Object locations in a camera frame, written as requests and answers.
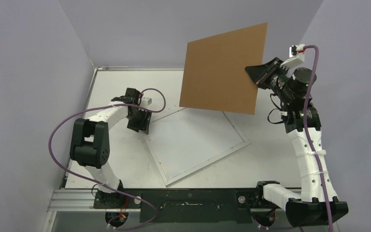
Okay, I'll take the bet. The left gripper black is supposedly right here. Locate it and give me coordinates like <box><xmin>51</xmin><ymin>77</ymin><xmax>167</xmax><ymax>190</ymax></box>
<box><xmin>127</xmin><ymin>108</ymin><xmax>151</xmax><ymax>134</ymax></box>

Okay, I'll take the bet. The white picture frame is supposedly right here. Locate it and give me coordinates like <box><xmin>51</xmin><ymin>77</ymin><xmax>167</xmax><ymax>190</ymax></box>
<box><xmin>143</xmin><ymin>107</ymin><xmax>250</xmax><ymax>188</ymax></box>

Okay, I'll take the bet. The white brown backing board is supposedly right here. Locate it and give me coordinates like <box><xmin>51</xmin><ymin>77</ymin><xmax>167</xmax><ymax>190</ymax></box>
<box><xmin>179</xmin><ymin>23</ymin><xmax>268</xmax><ymax>115</ymax></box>

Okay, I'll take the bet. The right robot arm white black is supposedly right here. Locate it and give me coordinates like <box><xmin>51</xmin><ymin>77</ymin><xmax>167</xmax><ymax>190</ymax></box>
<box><xmin>245</xmin><ymin>58</ymin><xmax>348</xmax><ymax>227</ymax></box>

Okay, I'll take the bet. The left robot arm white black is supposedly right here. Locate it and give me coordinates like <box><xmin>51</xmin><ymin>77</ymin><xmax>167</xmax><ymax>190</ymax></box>
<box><xmin>70</xmin><ymin>88</ymin><xmax>152</xmax><ymax>208</ymax></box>

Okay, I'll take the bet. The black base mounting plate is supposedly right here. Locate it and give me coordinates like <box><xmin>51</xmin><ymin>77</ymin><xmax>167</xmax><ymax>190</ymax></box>
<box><xmin>93</xmin><ymin>188</ymin><xmax>277</xmax><ymax>223</ymax></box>

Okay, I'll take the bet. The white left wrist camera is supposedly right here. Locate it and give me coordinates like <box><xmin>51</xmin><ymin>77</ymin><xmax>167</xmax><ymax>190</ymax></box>
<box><xmin>139</xmin><ymin>97</ymin><xmax>152</xmax><ymax>108</ymax></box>

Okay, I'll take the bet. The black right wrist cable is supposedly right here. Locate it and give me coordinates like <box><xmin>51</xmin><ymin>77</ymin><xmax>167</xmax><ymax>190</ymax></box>
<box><xmin>267</xmin><ymin>94</ymin><xmax>285</xmax><ymax>125</ymax></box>

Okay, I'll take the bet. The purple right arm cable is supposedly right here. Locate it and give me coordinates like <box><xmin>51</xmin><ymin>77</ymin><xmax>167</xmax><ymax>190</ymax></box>
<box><xmin>253</xmin><ymin>44</ymin><xmax>335</xmax><ymax>232</ymax></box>

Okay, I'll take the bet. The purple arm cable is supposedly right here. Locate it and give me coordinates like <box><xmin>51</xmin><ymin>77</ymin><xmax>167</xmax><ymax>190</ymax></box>
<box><xmin>48</xmin><ymin>87</ymin><xmax>167</xmax><ymax>231</ymax></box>
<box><xmin>253</xmin><ymin>44</ymin><xmax>335</xmax><ymax>232</ymax></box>

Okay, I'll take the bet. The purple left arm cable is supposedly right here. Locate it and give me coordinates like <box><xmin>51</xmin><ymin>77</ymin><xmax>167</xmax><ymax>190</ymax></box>
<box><xmin>48</xmin><ymin>87</ymin><xmax>167</xmax><ymax>231</ymax></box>

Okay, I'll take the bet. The aluminium front rail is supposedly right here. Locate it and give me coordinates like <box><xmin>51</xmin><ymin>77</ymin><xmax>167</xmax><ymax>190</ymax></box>
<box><xmin>49</xmin><ymin>188</ymin><xmax>300</xmax><ymax>213</ymax></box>

